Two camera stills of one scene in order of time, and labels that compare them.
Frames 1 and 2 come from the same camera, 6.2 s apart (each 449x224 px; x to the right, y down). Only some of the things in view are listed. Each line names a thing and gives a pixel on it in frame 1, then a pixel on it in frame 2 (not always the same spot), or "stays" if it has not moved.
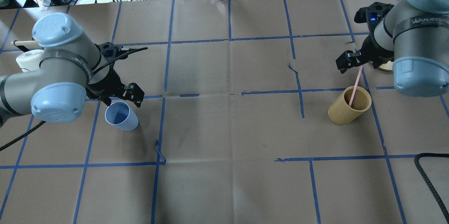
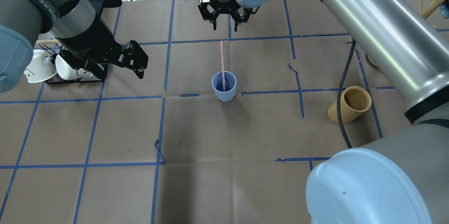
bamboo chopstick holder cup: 340,113 stays
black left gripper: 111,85 → 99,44
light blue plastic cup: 119,114 → 230,82
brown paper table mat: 233,126 stays
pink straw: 356,82 → 222,65
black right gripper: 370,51 → 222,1
